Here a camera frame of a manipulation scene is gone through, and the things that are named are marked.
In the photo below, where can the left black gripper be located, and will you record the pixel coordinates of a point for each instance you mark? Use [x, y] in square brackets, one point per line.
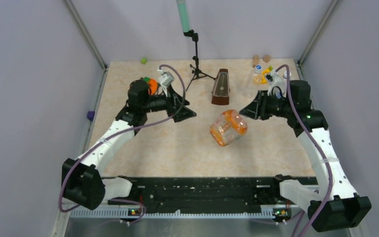
[173, 102]

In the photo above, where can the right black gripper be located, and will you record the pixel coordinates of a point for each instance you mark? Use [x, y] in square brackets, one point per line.
[257, 108]

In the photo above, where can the orange clear plastic bottle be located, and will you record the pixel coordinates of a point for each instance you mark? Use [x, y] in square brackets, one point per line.
[228, 127]

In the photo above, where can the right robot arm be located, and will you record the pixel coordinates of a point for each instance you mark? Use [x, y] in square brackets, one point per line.
[337, 204]

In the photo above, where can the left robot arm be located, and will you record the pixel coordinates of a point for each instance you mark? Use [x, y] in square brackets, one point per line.
[81, 179]

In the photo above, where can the clear bottle blue cap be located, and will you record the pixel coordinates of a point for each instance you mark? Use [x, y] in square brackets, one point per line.
[253, 81]

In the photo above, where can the blue water bottle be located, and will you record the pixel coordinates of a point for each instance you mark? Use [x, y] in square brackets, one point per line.
[287, 75]

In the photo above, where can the brown metronome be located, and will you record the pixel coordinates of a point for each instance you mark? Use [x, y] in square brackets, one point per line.
[221, 89]

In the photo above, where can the orange tape dispenser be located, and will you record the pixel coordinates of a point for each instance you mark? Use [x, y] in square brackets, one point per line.
[153, 85]

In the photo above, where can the black tripod stand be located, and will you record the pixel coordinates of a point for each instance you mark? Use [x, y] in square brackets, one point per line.
[197, 73]

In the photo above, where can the yellow triangle toy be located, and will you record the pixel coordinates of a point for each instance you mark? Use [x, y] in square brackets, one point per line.
[264, 74]

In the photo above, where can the left wooden block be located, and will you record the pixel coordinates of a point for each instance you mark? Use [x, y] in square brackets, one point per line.
[255, 60]

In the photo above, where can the wooden block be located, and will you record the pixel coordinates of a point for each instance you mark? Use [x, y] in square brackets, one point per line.
[255, 60]
[266, 58]

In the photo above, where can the right wooden block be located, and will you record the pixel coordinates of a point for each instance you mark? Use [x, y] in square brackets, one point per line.
[266, 58]

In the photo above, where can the purple block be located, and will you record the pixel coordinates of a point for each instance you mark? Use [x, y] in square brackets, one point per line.
[90, 115]

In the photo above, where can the green foam microphone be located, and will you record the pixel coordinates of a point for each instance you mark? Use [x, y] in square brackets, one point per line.
[183, 14]

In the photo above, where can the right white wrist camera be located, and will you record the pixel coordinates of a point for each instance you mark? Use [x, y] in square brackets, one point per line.
[277, 85]

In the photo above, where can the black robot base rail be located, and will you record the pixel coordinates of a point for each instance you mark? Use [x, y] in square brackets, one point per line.
[205, 197]

